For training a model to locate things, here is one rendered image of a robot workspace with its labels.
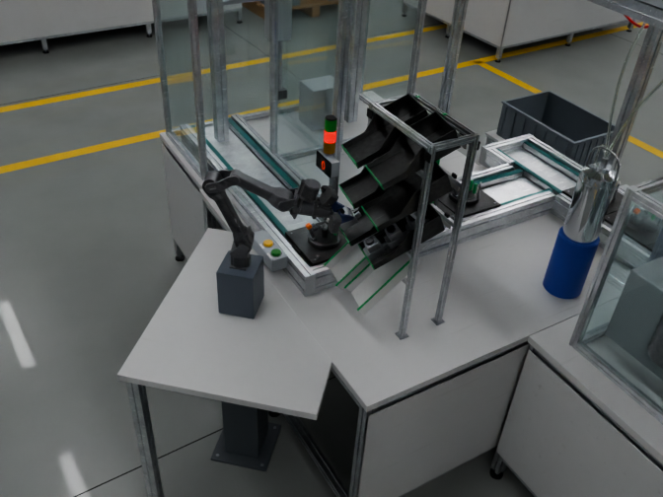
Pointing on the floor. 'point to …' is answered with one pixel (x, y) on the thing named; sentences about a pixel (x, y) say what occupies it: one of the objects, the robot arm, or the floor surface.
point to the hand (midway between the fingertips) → (342, 212)
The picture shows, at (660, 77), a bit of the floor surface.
